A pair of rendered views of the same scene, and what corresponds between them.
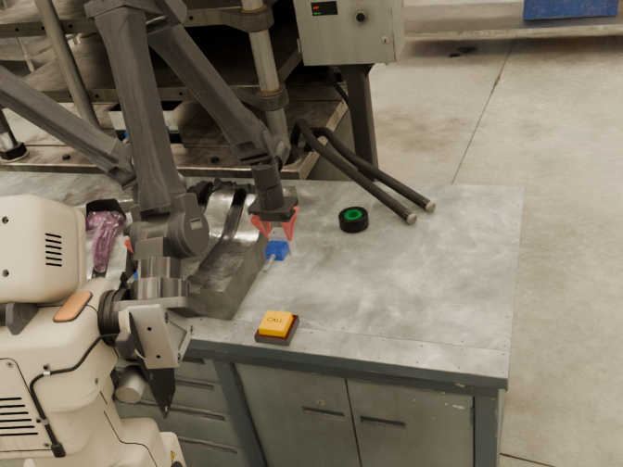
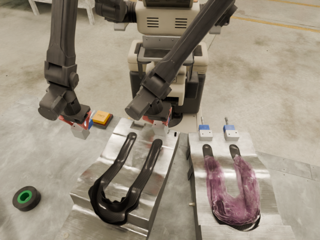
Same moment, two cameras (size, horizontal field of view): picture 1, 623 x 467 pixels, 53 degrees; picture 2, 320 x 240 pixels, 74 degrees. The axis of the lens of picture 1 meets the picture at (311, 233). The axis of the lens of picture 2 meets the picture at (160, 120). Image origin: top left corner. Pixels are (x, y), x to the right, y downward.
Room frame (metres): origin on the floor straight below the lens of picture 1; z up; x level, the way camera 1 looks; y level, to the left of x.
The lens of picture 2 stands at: (1.74, 0.32, 1.57)
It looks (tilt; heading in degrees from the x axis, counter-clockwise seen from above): 48 degrees down; 174
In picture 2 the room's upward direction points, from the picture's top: straight up
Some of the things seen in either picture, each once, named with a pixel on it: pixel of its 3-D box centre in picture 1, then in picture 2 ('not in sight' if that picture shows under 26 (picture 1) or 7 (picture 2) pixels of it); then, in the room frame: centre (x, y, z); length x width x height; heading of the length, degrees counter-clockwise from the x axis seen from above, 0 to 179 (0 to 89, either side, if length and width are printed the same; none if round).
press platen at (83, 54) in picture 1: (175, 74); not in sight; (2.44, 0.41, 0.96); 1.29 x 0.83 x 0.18; 66
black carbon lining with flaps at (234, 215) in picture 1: (209, 220); (129, 169); (1.38, 0.26, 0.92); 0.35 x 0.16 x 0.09; 156
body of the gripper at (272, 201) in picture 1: (271, 196); (70, 105); (1.20, 0.07, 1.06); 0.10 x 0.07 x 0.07; 66
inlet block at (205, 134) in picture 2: not in sight; (204, 128); (1.18, 0.57, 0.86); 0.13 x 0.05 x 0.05; 173
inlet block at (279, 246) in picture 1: (274, 253); (86, 122); (1.16, 0.09, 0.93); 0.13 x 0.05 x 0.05; 155
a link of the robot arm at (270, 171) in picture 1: (266, 170); (63, 93); (1.20, 0.07, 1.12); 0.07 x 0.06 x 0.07; 161
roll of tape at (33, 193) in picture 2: (353, 220); (26, 198); (1.40, -0.12, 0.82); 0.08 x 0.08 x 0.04
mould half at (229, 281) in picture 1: (219, 232); (126, 179); (1.39, 0.24, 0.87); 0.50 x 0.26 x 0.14; 156
